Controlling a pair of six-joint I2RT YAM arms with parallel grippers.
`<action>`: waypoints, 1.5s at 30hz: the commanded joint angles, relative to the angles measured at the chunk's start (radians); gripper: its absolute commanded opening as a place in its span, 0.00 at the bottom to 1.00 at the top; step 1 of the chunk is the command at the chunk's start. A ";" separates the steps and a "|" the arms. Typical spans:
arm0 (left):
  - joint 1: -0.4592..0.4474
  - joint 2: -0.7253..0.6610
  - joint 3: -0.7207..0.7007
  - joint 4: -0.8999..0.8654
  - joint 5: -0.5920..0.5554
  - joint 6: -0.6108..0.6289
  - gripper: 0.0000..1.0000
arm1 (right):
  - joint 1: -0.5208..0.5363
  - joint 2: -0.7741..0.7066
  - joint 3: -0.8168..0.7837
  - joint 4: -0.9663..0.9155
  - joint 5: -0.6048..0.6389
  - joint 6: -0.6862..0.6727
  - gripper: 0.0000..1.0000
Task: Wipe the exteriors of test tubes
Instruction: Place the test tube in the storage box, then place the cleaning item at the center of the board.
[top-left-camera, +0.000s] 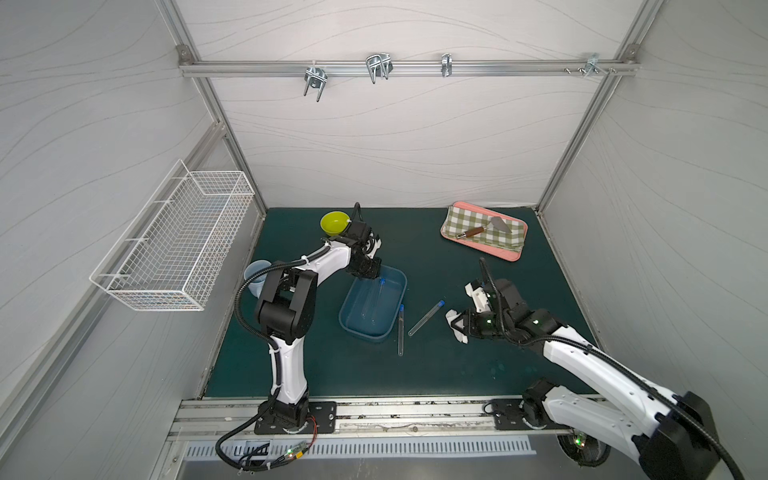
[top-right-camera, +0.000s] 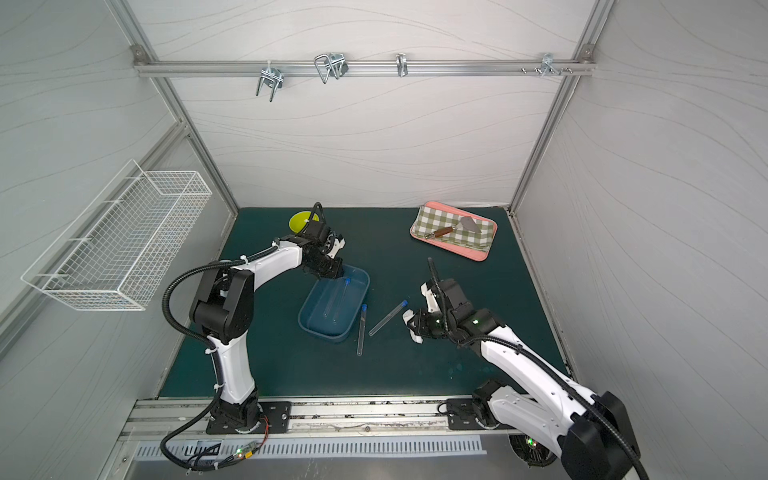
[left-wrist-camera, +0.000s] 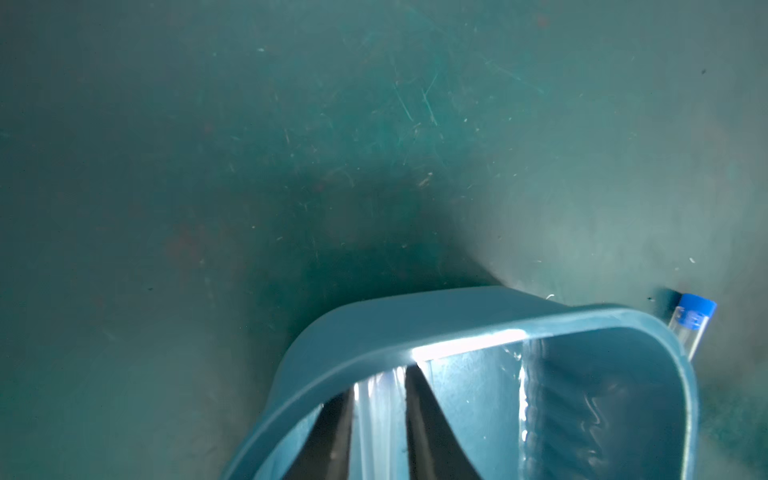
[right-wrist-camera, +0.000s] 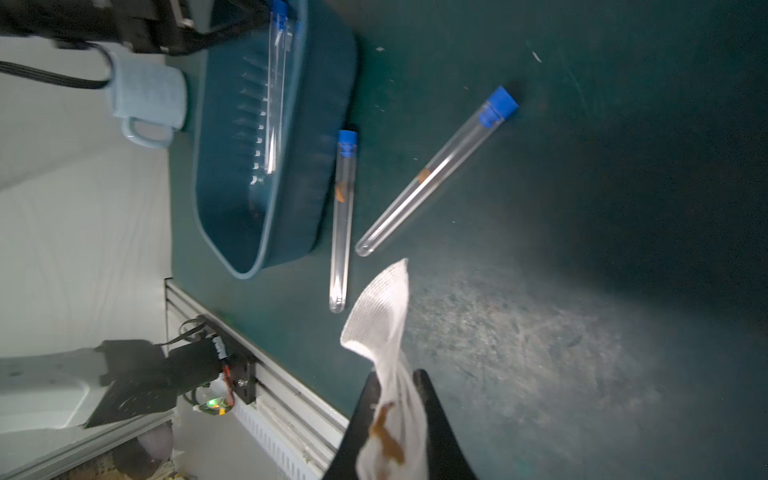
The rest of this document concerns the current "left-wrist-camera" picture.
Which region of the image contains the blue translucent plastic container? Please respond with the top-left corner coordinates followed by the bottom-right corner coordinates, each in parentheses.
top-left (223, 286), bottom-right (698, 479)

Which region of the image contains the test tube with blue cap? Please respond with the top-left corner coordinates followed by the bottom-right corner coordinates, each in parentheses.
top-left (668, 293), bottom-right (717, 360)

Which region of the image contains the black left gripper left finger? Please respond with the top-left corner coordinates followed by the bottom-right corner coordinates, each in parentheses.
top-left (283, 390), bottom-right (354, 480)

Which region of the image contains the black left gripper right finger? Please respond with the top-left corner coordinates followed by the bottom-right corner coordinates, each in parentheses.
top-left (405, 365), bottom-right (480, 479)

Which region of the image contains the clear test tube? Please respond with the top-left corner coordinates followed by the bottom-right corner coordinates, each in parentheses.
top-left (518, 340), bottom-right (605, 479)

